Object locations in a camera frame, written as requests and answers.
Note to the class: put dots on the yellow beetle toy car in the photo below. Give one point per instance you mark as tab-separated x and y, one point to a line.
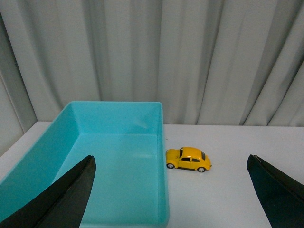
188	158

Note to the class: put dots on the turquoise plastic storage box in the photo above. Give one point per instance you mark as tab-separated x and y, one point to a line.
126	139

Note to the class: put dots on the white pleated curtain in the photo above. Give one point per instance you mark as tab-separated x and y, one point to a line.
210	62

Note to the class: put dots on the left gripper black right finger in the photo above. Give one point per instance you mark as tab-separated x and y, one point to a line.
281	197

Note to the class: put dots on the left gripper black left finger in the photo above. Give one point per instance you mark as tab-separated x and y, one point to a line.
62	204

